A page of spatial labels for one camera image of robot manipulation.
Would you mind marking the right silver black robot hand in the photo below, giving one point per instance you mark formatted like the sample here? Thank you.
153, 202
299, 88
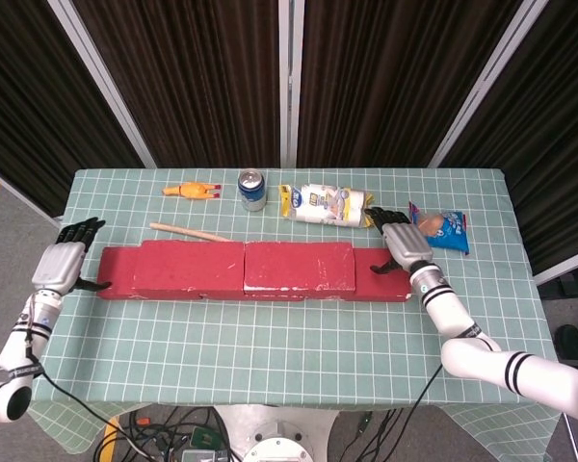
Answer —
409, 245

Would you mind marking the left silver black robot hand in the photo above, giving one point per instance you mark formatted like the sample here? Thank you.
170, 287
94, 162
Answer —
58, 264

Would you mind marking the red brick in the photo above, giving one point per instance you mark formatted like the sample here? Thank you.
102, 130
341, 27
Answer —
188, 264
270, 295
385, 286
115, 269
294, 267

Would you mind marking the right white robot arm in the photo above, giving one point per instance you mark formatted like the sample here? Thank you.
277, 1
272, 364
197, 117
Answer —
462, 332

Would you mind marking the blue snack bag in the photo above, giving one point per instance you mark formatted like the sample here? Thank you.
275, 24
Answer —
450, 236

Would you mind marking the clear bag of white rolls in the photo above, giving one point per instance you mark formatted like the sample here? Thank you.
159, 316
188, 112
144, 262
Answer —
323, 204

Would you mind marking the wooden stick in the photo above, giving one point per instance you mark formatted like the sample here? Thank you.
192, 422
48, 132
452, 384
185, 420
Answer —
183, 231

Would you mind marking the yellow rubber chicken toy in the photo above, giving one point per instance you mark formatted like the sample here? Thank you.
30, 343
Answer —
190, 191

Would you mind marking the blue silver soda can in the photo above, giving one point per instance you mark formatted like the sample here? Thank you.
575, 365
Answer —
252, 197

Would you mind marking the dark ribbed partition panel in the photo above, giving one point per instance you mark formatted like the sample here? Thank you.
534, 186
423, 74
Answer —
559, 144
29, 96
197, 72
390, 72

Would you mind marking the yellow floor tape stripe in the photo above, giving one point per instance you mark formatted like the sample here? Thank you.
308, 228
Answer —
108, 438

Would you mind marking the green checked tablecloth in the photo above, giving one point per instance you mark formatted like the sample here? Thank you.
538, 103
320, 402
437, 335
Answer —
245, 356

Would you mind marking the green circuit board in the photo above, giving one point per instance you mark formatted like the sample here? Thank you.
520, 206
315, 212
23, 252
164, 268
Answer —
204, 438

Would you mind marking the white partition frame post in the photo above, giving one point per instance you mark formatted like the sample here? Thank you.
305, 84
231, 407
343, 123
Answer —
103, 82
285, 82
484, 82

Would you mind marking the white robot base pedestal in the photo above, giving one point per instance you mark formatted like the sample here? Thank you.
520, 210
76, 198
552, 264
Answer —
274, 428

